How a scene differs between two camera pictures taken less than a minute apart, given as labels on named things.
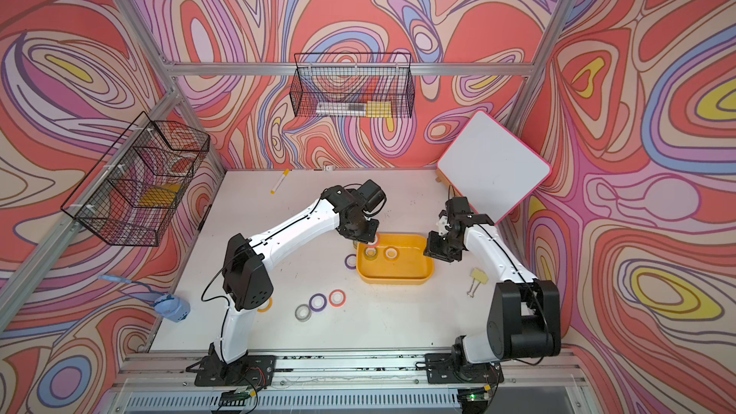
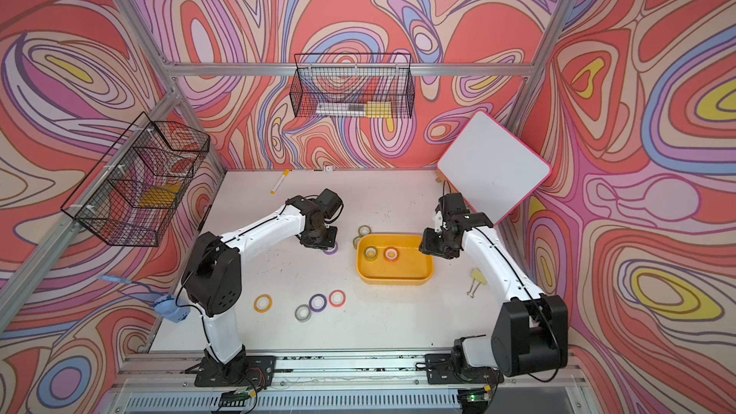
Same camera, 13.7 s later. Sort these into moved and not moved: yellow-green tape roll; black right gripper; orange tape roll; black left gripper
Moved: black left gripper
Not moved: orange tape roll; yellow-green tape roll; black right gripper
